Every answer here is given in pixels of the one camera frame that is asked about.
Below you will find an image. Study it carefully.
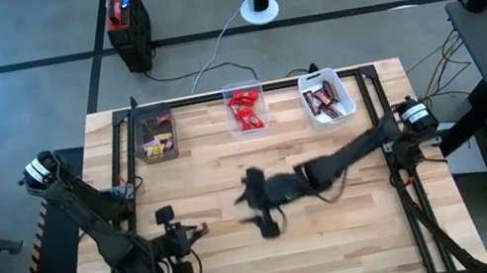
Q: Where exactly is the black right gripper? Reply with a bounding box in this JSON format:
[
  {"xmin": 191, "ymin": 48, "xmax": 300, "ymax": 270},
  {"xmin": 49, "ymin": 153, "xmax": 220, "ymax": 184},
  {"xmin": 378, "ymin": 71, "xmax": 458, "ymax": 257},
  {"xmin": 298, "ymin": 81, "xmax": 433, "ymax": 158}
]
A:
[{"xmin": 228, "ymin": 157, "xmax": 319, "ymax": 244}]

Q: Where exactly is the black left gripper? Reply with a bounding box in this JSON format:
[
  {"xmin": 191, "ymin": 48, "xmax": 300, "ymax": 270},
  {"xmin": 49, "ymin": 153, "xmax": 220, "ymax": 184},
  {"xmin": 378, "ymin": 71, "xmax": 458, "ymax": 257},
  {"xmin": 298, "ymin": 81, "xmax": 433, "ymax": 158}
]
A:
[{"xmin": 145, "ymin": 199, "xmax": 218, "ymax": 273}]

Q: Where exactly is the clear plastic bin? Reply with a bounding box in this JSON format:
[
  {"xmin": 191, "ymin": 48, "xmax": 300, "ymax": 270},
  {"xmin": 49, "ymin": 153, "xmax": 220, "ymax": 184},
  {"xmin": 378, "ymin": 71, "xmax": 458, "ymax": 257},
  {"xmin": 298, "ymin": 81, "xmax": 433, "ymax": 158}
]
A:
[{"xmin": 220, "ymin": 77, "xmax": 273, "ymax": 143}]

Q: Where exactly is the dark smoky plastic bin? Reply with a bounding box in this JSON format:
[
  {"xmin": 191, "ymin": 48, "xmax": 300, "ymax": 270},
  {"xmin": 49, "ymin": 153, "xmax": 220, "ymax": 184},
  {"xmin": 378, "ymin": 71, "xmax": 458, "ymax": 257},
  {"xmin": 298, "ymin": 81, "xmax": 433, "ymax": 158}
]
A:
[{"xmin": 126, "ymin": 100, "xmax": 182, "ymax": 169}]

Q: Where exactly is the white plastic bin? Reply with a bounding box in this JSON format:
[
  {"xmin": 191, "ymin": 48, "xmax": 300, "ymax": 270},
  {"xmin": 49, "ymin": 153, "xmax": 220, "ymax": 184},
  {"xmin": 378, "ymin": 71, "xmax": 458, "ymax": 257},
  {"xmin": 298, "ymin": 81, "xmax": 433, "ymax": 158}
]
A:
[{"xmin": 295, "ymin": 63, "xmax": 360, "ymax": 133}]

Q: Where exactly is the red black power station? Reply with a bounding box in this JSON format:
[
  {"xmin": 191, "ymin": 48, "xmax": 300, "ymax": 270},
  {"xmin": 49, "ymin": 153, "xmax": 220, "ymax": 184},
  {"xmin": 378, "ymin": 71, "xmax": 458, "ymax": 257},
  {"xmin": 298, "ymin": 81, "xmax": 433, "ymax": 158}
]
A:
[{"xmin": 101, "ymin": 0, "xmax": 160, "ymax": 78}]

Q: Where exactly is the light grey box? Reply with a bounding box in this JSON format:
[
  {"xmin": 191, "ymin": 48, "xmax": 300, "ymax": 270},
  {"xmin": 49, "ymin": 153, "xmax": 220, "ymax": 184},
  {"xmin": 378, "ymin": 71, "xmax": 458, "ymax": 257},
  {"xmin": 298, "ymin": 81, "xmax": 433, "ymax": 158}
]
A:
[{"xmin": 439, "ymin": 134, "xmax": 487, "ymax": 180}]

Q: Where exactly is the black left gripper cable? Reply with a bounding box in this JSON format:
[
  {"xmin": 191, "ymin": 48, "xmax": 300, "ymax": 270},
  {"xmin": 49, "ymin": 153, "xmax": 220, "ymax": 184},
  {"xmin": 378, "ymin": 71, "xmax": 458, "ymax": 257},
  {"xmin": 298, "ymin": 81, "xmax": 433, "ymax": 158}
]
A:
[{"xmin": 157, "ymin": 244, "xmax": 205, "ymax": 273}]

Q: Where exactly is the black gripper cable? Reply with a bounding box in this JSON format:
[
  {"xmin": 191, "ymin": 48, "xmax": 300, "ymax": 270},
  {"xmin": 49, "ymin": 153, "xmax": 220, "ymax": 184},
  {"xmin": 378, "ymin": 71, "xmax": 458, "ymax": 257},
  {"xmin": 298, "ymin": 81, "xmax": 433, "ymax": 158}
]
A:
[
  {"xmin": 310, "ymin": 170, "xmax": 354, "ymax": 208},
  {"xmin": 157, "ymin": 244, "xmax": 205, "ymax": 273}
]

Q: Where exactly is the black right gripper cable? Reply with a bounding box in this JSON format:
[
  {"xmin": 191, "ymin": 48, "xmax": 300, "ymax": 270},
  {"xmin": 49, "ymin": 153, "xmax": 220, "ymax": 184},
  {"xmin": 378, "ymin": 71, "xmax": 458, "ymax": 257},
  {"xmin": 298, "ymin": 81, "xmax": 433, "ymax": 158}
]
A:
[{"xmin": 310, "ymin": 170, "xmax": 354, "ymax": 208}]

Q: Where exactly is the black aluminium table frame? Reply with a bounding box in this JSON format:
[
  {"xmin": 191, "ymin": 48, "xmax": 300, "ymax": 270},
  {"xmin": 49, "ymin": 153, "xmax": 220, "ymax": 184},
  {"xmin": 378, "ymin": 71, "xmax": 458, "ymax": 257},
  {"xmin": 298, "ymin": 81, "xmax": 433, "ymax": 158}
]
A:
[{"xmin": 37, "ymin": 49, "xmax": 487, "ymax": 273}]

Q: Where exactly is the black floor cable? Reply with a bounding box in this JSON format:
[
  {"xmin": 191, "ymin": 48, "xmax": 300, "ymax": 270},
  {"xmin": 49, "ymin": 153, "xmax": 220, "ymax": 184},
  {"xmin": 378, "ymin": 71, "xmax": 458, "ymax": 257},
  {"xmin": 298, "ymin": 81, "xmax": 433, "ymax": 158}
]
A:
[{"xmin": 144, "ymin": 51, "xmax": 259, "ymax": 100}]

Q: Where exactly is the silver metal bracket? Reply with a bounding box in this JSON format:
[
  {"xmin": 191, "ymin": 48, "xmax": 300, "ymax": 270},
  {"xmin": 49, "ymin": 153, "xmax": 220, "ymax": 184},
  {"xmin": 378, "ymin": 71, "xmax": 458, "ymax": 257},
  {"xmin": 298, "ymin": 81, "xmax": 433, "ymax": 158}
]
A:
[{"xmin": 379, "ymin": 134, "xmax": 399, "ymax": 155}]

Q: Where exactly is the white floor cable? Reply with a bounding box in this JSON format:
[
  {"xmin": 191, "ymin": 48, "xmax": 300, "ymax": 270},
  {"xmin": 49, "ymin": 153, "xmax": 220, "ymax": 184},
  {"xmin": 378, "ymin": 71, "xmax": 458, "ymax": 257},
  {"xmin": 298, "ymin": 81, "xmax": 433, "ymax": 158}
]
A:
[{"xmin": 176, "ymin": 5, "xmax": 256, "ymax": 95}]

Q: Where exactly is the black cable bundle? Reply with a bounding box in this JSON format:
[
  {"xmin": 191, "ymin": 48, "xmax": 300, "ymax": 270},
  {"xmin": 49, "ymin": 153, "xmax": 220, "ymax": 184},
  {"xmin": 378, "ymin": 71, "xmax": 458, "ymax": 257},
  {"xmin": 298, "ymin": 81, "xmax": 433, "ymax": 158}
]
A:
[{"xmin": 399, "ymin": 27, "xmax": 478, "ymax": 106}]

